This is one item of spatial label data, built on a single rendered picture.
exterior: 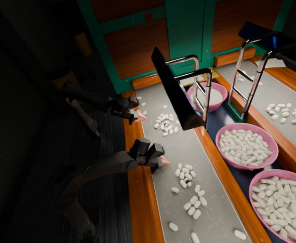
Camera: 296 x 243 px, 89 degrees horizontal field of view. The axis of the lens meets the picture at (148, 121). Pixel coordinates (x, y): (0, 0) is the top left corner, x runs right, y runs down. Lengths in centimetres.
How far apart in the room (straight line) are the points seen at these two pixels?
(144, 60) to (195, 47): 39
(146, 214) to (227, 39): 128
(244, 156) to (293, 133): 29
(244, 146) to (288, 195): 24
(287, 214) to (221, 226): 24
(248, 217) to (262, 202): 10
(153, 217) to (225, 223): 28
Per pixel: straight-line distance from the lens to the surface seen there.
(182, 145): 88
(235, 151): 91
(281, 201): 84
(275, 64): 152
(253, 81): 92
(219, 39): 139
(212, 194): 78
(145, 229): 73
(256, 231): 75
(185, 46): 128
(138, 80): 122
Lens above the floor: 147
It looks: 46 degrees down
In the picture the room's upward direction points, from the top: 17 degrees counter-clockwise
